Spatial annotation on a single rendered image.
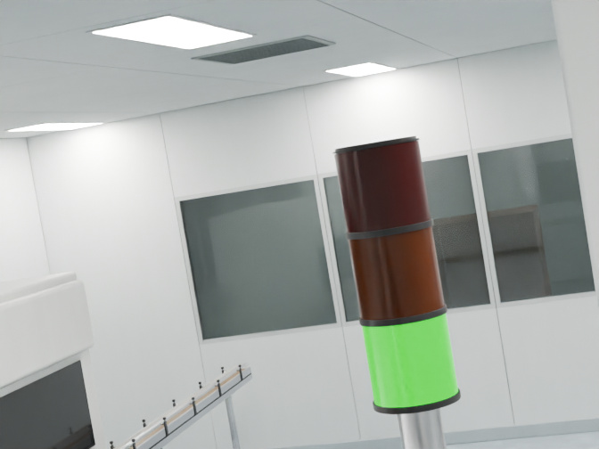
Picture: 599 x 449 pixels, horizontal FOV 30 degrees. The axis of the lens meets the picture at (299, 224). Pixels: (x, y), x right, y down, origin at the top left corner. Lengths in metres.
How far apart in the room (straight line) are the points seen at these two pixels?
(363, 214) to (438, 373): 0.10
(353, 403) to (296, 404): 0.47
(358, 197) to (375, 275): 0.04
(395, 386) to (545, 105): 7.96
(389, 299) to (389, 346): 0.03
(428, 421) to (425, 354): 0.04
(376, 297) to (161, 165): 8.62
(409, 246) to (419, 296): 0.03
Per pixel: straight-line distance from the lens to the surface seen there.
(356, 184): 0.62
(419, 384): 0.63
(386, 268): 0.62
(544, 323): 8.71
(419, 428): 0.65
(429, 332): 0.63
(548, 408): 8.85
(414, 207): 0.62
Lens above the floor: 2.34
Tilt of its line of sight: 3 degrees down
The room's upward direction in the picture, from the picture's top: 9 degrees counter-clockwise
